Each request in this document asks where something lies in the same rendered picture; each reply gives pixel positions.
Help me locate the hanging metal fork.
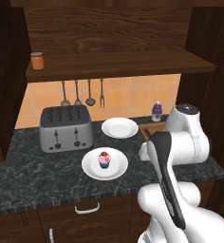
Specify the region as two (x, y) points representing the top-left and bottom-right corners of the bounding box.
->
(99, 78), (106, 109)

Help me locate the purple label bottle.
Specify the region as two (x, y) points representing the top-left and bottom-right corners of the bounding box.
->
(151, 100), (163, 123)

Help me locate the hanging metal spatula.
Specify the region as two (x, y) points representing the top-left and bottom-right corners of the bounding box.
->
(73, 80), (84, 106)

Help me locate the dark wooden shelf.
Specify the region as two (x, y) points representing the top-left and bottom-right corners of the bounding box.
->
(24, 47), (217, 84)

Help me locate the white drawer handle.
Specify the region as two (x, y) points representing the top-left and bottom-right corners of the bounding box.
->
(74, 201), (102, 215)

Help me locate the dark wooden drawer front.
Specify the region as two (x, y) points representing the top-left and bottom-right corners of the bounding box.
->
(36, 194), (133, 226)
(0, 210), (40, 243)

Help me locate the tall dark wooden cabinet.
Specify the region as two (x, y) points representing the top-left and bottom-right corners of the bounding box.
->
(175, 0), (224, 219)
(0, 0), (32, 164)

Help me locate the hanging slotted metal spoon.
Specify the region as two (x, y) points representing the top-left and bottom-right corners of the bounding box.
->
(60, 80), (71, 107)

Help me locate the empty white plate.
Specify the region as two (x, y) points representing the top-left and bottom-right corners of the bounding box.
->
(101, 117), (140, 140)

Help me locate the pink cupcake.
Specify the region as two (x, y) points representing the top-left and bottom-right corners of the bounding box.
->
(97, 150), (113, 170)

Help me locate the dark wooden cabinet door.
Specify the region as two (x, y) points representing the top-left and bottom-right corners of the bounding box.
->
(37, 221), (133, 243)

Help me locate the orange jam jar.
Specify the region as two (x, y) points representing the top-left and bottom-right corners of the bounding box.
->
(29, 51), (46, 71)

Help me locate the silver toaster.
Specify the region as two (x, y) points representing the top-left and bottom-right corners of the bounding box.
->
(38, 104), (95, 154)

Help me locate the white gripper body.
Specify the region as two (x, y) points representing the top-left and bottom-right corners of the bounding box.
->
(139, 140), (152, 162)

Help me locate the hanging metal ladle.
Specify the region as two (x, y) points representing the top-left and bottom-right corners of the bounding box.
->
(84, 79), (97, 107)

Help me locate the white plate with cupcake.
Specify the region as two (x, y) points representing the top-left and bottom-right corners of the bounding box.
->
(81, 146), (130, 181)

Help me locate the wooden cutting board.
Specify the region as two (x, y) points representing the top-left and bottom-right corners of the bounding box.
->
(138, 121), (167, 142)

